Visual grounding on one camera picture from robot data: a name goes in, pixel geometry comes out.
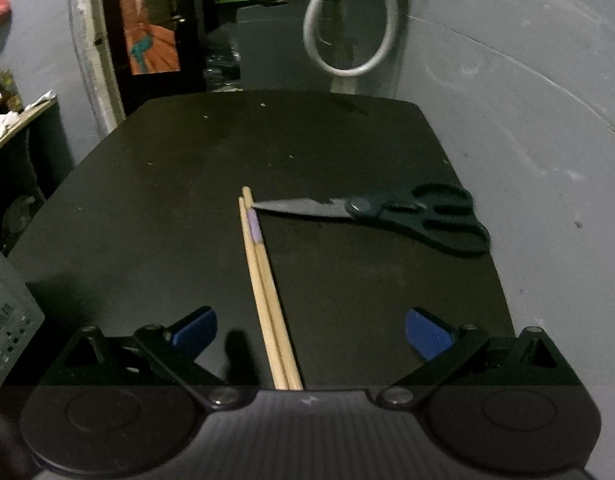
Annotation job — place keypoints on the dark wooden door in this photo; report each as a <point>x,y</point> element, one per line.
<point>187,35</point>

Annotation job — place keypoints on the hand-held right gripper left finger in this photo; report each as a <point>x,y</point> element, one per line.
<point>197,329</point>

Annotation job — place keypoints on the dark green kitchen scissors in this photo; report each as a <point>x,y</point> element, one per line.
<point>387,210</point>

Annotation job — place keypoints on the dark plastic bag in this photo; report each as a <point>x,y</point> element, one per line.
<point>222,60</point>

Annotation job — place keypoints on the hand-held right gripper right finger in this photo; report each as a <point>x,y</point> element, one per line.
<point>427,334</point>

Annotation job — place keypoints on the wooden side table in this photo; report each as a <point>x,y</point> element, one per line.
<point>32,116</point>

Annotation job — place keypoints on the white cloth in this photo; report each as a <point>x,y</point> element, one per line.
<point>39,99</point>

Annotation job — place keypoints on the white perforated utensil basket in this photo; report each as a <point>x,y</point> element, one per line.
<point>7,310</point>

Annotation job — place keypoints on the cream door frame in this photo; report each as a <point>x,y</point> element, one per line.
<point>94,35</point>

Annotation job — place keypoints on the wooden chopstick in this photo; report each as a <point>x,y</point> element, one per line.
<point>275,360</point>
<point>289,360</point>

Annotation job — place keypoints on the grey cabinet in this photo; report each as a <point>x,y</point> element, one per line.
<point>272,40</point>

